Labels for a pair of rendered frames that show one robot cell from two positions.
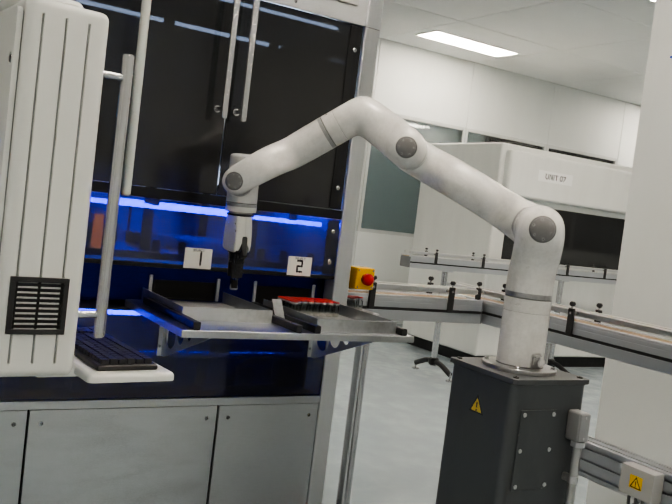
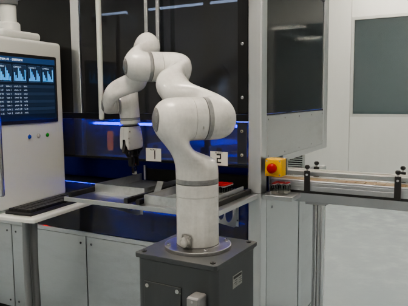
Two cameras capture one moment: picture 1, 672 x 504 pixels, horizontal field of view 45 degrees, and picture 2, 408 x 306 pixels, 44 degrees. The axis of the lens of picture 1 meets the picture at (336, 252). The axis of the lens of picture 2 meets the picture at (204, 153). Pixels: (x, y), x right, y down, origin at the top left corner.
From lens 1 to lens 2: 2.24 m
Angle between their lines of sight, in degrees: 60
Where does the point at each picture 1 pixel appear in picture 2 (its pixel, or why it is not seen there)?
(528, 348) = (179, 228)
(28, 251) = not seen: outside the picture
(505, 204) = not seen: hidden behind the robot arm
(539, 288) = (180, 173)
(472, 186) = (159, 88)
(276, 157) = (114, 87)
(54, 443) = (98, 256)
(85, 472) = (112, 275)
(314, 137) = not seen: hidden behind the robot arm
